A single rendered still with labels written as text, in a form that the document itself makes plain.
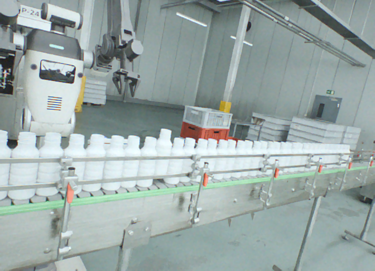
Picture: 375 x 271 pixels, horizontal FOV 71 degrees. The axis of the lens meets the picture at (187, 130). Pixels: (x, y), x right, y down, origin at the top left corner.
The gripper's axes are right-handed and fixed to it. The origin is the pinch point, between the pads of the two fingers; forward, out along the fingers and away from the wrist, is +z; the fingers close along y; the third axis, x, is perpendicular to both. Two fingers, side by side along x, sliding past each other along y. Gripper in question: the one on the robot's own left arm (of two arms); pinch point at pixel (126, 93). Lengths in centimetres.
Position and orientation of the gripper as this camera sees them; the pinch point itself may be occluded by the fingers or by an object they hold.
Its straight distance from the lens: 117.6
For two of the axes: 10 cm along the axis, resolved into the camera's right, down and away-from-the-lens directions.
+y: 6.9, 0.8, 7.2
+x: -7.3, 1.4, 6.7
